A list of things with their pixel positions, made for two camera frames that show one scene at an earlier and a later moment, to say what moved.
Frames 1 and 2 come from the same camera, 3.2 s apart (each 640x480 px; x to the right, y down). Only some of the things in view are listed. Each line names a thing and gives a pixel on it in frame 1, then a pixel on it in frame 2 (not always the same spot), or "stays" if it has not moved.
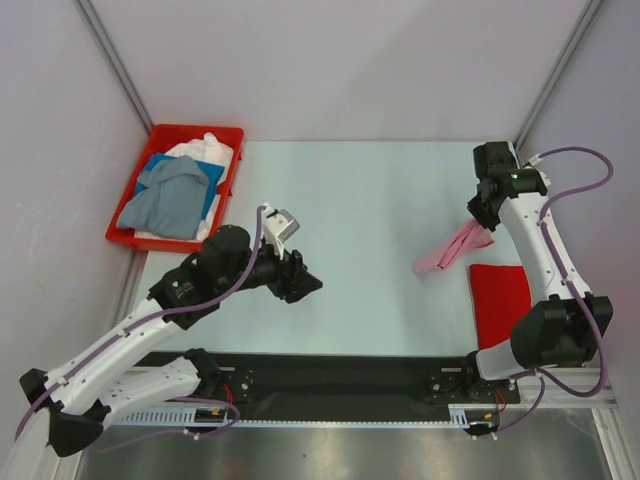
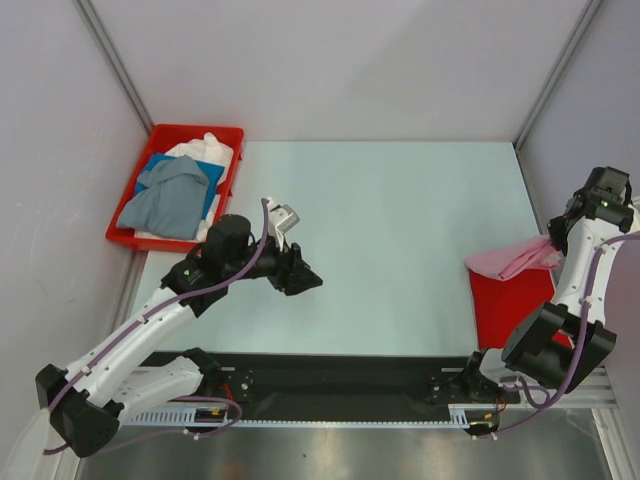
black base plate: (340, 386) stays
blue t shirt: (212, 172) stays
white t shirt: (208, 150) stays
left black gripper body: (269, 269) stays
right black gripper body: (483, 212) → (558, 228)
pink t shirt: (470, 235) → (535, 252)
